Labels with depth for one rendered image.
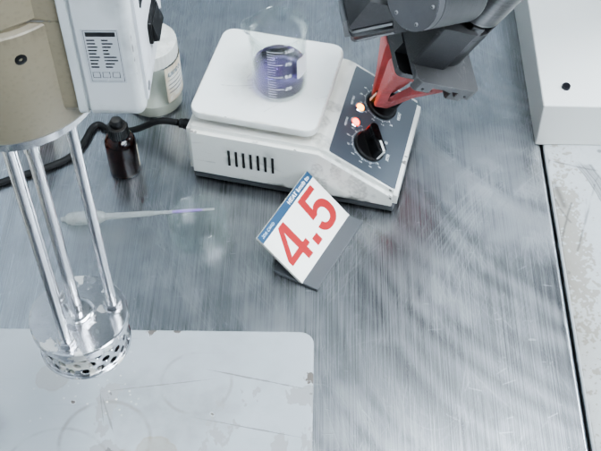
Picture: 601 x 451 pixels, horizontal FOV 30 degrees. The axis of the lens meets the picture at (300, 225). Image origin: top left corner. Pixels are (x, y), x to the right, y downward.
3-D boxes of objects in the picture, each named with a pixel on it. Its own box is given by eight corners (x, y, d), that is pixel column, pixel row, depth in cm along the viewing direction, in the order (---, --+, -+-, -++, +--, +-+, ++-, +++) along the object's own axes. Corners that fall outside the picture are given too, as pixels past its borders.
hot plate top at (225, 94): (345, 52, 108) (345, 45, 107) (316, 140, 100) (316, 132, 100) (225, 32, 110) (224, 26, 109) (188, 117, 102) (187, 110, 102)
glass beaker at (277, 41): (308, 67, 106) (308, -1, 99) (308, 108, 102) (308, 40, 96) (245, 67, 106) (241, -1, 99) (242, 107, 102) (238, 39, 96)
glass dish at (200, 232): (224, 257, 102) (224, 242, 100) (165, 253, 102) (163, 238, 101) (232, 210, 105) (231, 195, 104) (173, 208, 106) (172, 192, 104)
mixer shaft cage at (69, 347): (139, 302, 81) (84, 39, 62) (128, 382, 77) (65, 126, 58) (46, 302, 82) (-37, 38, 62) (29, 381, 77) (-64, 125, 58)
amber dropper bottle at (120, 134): (130, 184, 108) (120, 133, 102) (104, 174, 109) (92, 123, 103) (147, 164, 109) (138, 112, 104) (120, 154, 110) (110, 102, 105)
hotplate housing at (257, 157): (419, 120, 113) (426, 60, 107) (394, 216, 105) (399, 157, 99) (208, 84, 116) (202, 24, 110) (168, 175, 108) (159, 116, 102)
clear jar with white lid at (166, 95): (121, 118, 113) (109, 59, 107) (131, 78, 117) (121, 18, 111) (180, 122, 113) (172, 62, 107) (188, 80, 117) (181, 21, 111)
